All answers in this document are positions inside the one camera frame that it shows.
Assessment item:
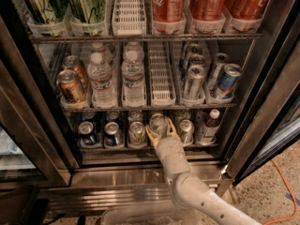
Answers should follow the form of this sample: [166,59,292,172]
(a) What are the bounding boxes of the water bottle left front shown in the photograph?
[87,52,117,108]

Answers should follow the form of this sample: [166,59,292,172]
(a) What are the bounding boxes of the brown tea bottle white cap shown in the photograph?
[196,109,220,145]

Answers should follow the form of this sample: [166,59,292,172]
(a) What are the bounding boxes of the red coke can right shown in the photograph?
[231,0,267,21]

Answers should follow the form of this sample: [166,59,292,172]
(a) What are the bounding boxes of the water bottle right front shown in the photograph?
[121,51,144,107]

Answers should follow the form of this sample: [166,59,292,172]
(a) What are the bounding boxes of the silver can behind right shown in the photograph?
[207,52,231,90]

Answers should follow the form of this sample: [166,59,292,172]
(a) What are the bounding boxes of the gold can rear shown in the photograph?
[62,55,88,89]

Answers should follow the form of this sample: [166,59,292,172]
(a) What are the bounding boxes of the red coke can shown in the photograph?
[152,0,185,23]
[189,0,225,22]
[231,0,267,21]

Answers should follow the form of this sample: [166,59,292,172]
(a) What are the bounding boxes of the water bottle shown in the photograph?
[121,51,144,107]
[87,52,117,108]

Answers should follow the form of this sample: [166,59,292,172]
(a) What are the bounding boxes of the orange cable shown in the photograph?
[262,158,299,225]

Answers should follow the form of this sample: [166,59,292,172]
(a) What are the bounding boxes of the silver green can left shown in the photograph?
[128,121,146,145]

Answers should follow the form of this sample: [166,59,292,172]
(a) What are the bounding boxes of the empty white tray middle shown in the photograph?
[148,41,176,106]

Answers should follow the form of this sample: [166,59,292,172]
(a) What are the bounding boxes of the empty white tray top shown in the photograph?
[112,0,147,36]

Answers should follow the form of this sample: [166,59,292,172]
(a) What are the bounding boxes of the blue pepsi can left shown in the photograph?
[78,121,98,145]

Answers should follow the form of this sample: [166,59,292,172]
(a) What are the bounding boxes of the silver green can right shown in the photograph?
[178,119,194,144]

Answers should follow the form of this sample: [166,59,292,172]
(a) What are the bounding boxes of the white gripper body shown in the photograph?
[156,137,190,173]

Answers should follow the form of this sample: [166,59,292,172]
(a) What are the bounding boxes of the slim can middle row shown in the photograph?
[183,53,205,72]

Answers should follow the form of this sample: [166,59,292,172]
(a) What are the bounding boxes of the steel fridge door right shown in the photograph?
[226,40,300,184]

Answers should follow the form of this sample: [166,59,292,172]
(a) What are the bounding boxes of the red coke can middle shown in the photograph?
[189,0,225,22]

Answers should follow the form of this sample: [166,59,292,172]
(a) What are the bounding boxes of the slim silver can front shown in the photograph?
[183,65,206,100]

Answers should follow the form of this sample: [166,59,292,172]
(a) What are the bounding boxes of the steel fridge door left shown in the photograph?
[0,18,79,189]

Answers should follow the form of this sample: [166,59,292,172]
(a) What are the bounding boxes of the blue silver can right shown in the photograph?
[215,64,242,99]

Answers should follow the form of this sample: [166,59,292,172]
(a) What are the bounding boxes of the gold can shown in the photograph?
[57,69,85,104]
[62,55,88,89]

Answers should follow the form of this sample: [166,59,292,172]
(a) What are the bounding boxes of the blue pepsi can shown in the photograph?
[78,121,98,145]
[104,122,124,149]

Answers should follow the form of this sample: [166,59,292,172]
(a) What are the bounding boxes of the blue pepsi can right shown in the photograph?
[104,122,124,149]

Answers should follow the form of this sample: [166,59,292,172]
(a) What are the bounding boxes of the green can top left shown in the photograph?
[24,0,68,24]

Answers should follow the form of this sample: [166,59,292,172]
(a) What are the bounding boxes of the empty white tray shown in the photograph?
[148,41,176,106]
[112,0,147,36]

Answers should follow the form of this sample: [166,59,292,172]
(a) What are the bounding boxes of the green silver 7up can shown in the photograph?
[150,113,167,137]

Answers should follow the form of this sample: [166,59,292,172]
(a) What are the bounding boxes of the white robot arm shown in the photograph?
[145,117,262,225]

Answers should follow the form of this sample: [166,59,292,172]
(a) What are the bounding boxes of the gold can front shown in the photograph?
[57,69,85,104]

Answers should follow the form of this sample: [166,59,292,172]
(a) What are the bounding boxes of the clear plastic bin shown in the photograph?
[101,201,200,225]

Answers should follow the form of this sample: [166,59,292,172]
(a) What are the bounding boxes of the steel fridge door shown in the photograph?
[0,18,79,189]
[226,40,300,184]

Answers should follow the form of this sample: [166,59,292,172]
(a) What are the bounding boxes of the red coke can left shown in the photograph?
[152,0,185,23]

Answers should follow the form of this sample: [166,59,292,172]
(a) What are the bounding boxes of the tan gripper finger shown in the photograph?
[145,126,161,148]
[166,117,179,139]

